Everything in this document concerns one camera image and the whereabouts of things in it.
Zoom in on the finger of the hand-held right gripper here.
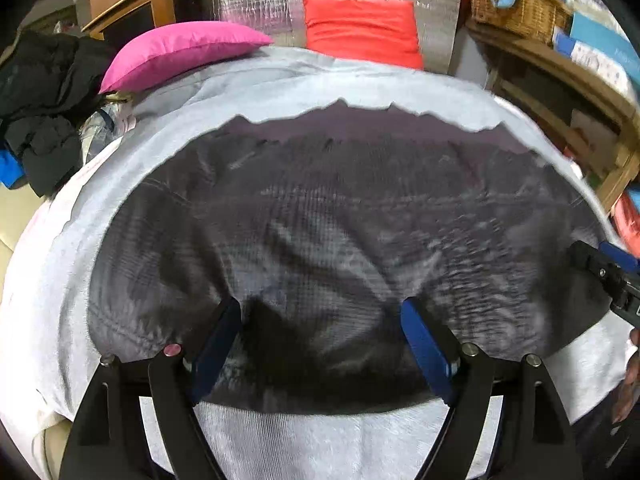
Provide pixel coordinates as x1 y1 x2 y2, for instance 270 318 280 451
597 241 640 281
570 240 628 311

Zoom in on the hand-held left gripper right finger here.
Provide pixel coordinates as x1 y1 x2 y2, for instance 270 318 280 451
400 296 586 480

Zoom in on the grey blanket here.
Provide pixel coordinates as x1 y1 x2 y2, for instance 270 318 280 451
0 45 640 480

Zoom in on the person's right hand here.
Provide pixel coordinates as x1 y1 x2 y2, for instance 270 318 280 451
611 327 640 423

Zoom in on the wooden shelf unit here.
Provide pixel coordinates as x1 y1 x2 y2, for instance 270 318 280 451
465 20 640 211

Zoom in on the wicker basket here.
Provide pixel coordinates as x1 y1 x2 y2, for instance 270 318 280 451
467 0 573 43

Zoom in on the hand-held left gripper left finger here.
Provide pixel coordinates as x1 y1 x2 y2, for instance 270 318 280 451
59 296 243 480

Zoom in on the dark quilted puffer jacket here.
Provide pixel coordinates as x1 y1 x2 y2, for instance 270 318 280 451
87 97 621 416

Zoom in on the pink pillow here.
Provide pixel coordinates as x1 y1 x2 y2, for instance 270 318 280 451
99 21 275 95

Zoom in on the light blue cardboard box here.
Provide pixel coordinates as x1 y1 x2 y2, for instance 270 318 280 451
570 10 636 68

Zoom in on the crumpled clear plastic bag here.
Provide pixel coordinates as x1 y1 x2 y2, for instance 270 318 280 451
80 90 138 161

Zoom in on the black puffer coat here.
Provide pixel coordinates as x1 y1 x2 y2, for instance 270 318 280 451
0 30 118 198

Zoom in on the red pillow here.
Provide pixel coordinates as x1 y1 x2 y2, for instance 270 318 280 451
302 0 425 71

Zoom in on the white patterned box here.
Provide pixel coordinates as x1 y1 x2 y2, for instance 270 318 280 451
552 30 631 91

